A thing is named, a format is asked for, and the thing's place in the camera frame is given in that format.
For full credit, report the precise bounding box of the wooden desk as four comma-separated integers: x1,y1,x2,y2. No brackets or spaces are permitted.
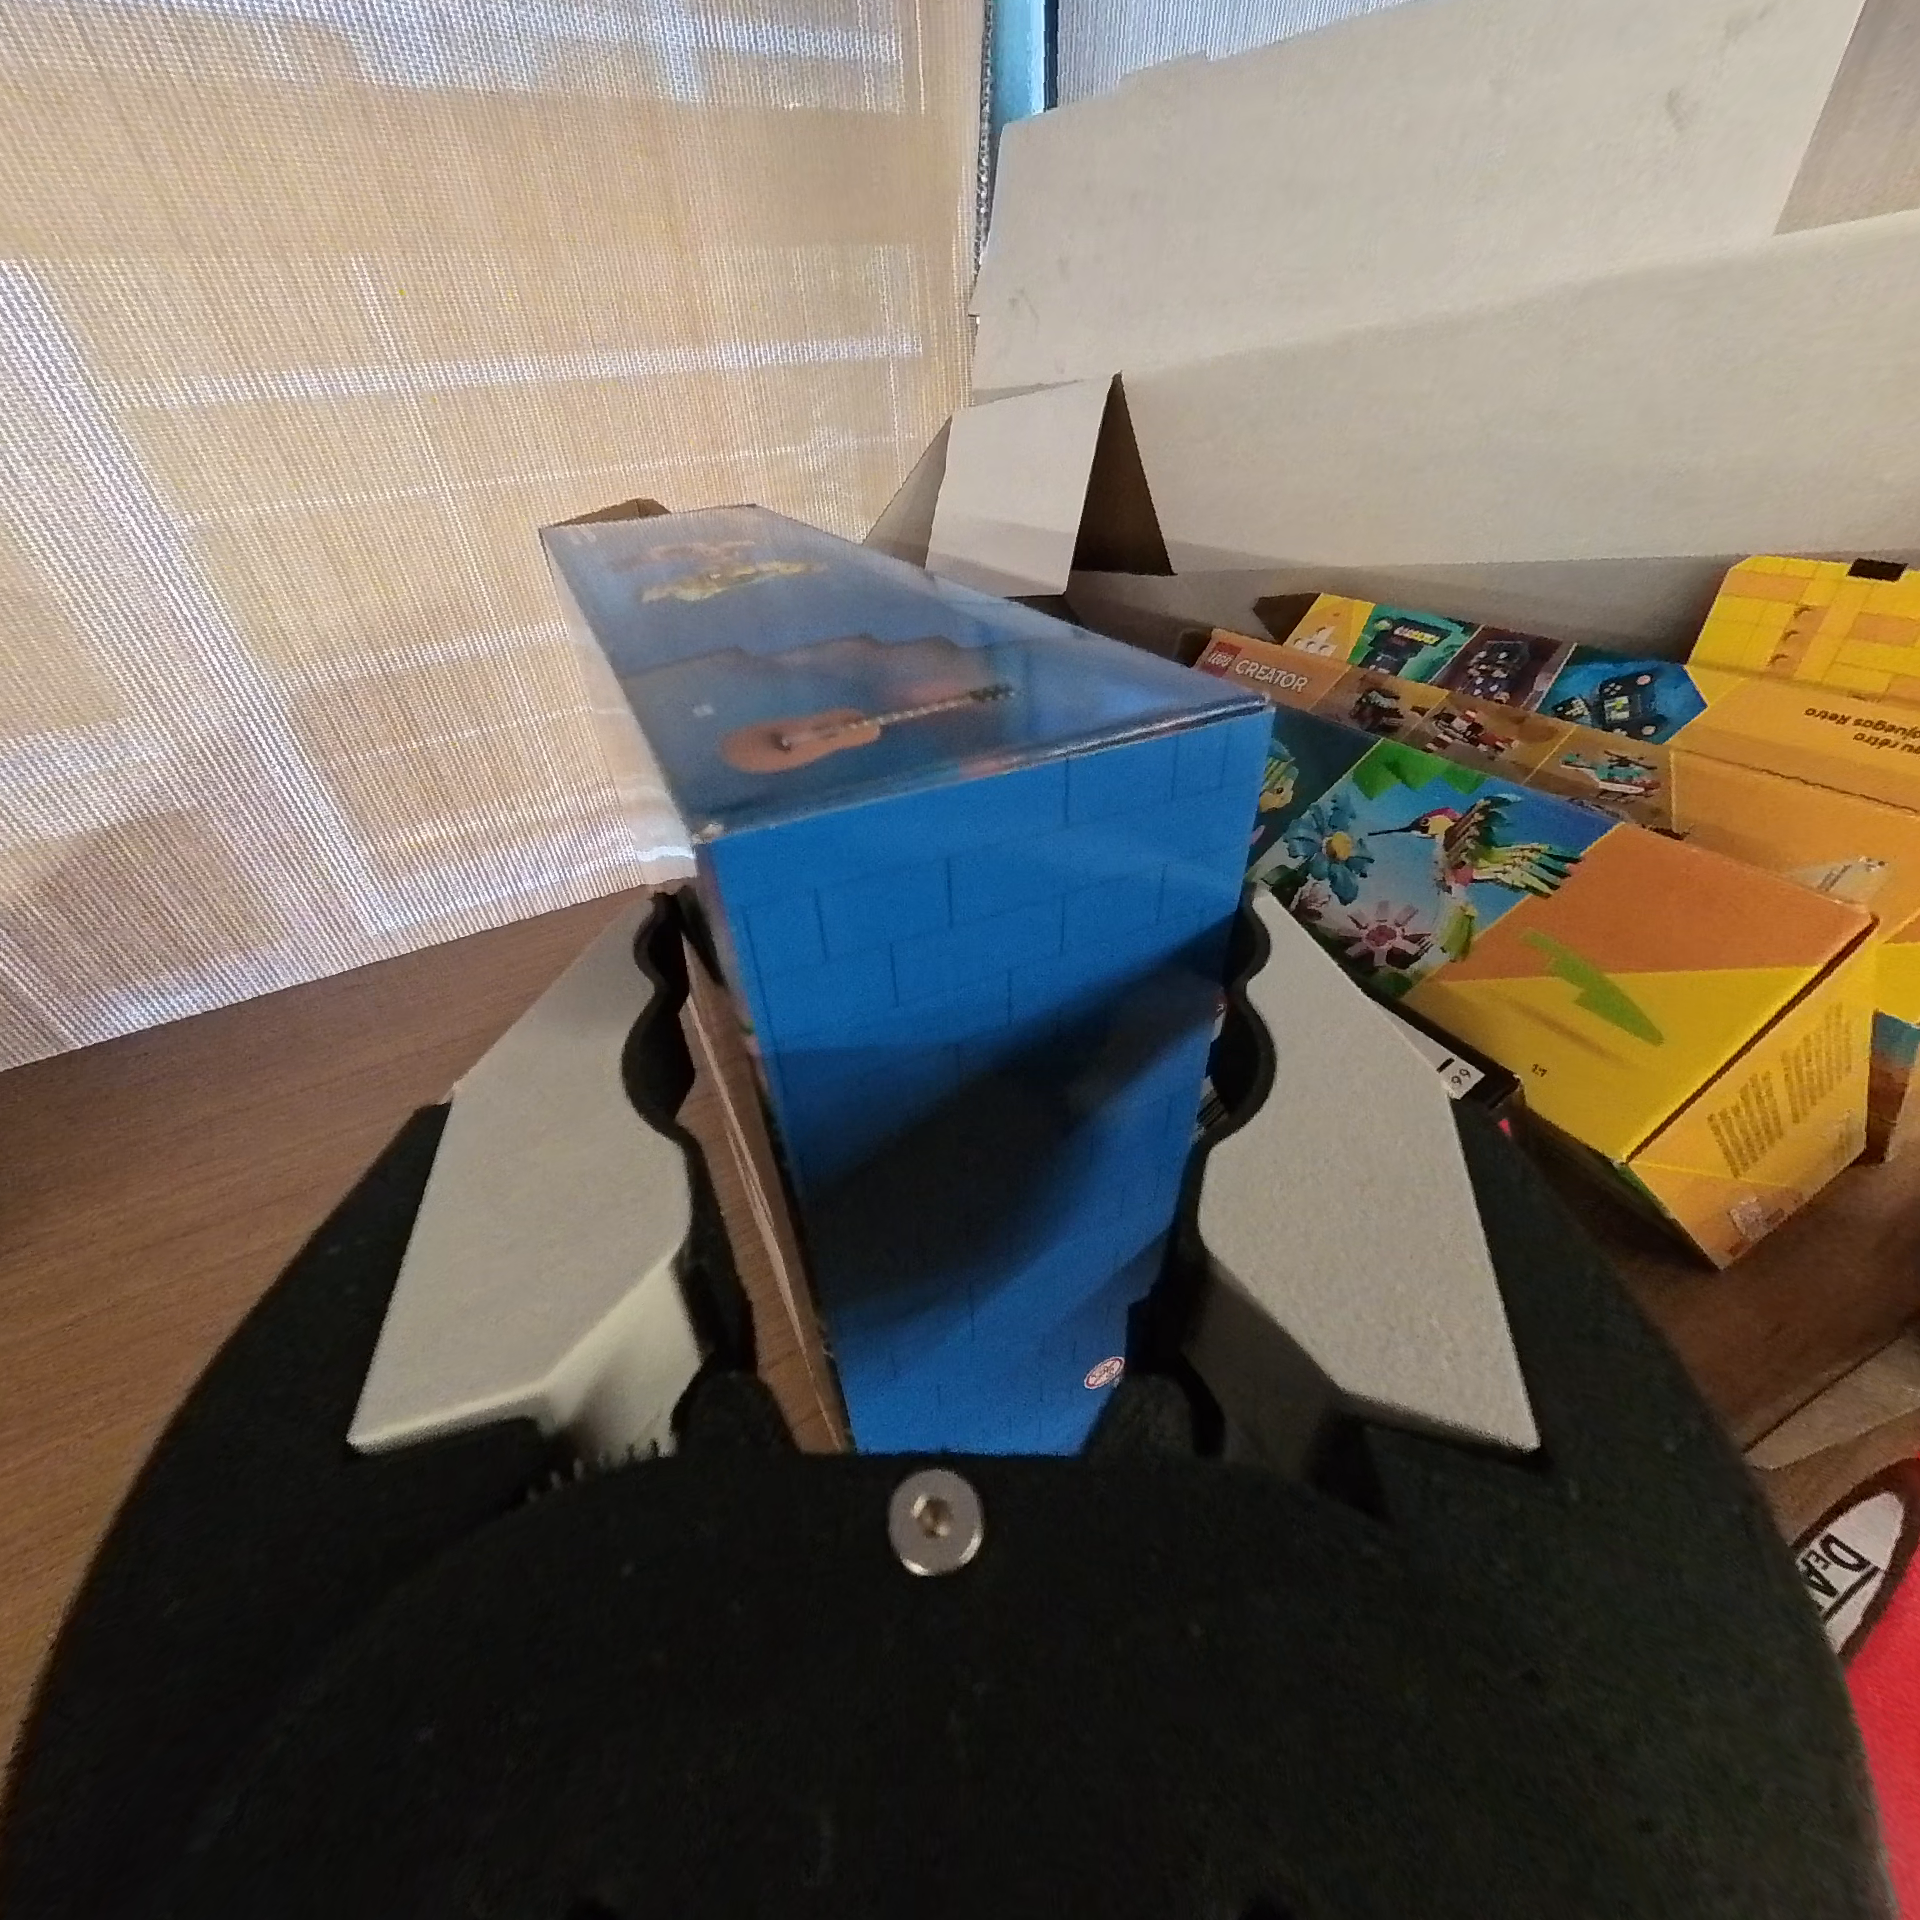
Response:
0,888,1920,1742

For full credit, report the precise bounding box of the white cardboard carton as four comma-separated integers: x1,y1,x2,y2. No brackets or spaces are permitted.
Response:
862,0,1920,635

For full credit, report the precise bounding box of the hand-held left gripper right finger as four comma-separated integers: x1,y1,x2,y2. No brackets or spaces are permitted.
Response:
1191,892,1541,1478

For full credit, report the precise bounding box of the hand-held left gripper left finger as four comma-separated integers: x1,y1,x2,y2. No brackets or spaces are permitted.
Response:
351,892,711,1470

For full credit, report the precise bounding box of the red tape roll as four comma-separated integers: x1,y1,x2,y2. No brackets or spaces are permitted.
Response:
1784,1478,1920,1920

